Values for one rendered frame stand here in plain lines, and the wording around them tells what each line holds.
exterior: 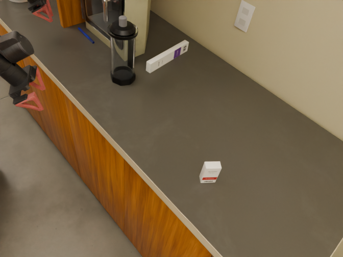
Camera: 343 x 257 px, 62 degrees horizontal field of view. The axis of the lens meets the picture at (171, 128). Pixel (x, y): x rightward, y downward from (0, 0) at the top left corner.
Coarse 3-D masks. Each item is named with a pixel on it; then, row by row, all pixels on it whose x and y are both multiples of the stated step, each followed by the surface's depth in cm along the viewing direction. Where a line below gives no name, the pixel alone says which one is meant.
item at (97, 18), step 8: (88, 0) 125; (96, 0) 120; (120, 0) 107; (88, 8) 128; (96, 8) 123; (112, 8) 114; (120, 8) 109; (88, 16) 131; (96, 16) 126; (112, 16) 116; (96, 24) 129; (104, 24) 124; (104, 32) 127
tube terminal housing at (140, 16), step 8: (128, 0) 108; (136, 0) 110; (144, 0) 113; (128, 8) 110; (136, 8) 113; (144, 8) 116; (128, 16) 113; (136, 16) 116; (144, 16) 119; (88, 24) 137; (136, 24) 118; (144, 24) 122; (96, 32) 135; (144, 32) 124; (104, 40) 133; (136, 40) 124; (144, 40) 128; (136, 48) 127; (144, 48) 131; (136, 56) 130
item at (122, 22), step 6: (120, 18) 99; (126, 18) 99; (114, 24) 101; (120, 24) 100; (126, 24) 101; (132, 24) 103; (114, 30) 100; (120, 30) 99; (126, 30) 100; (132, 30) 101
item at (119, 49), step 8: (112, 32) 100; (136, 32) 102; (112, 40) 103; (120, 40) 101; (128, 40) 102; (112, 48) 105; (120, 48) 104; (128, 48) 104; (112, 56) 108; (120, 56) 106; (128, 56) 107; (112, 64) 111; (120, 64) 109; (128, 64) 110; (112, 72) 114; (120, 72) 112; (128, 72) 113
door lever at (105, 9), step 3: (102, 0) 106; (105, 0) 106; (108, 0) 107; (111, 0) 108; (114, 0) 109; (105, 3) 107; (105, 6) 108; (105, 9) 109; (105, 12) 110; (105, 15) 111; (105, 18) 112; (105, 21) 113
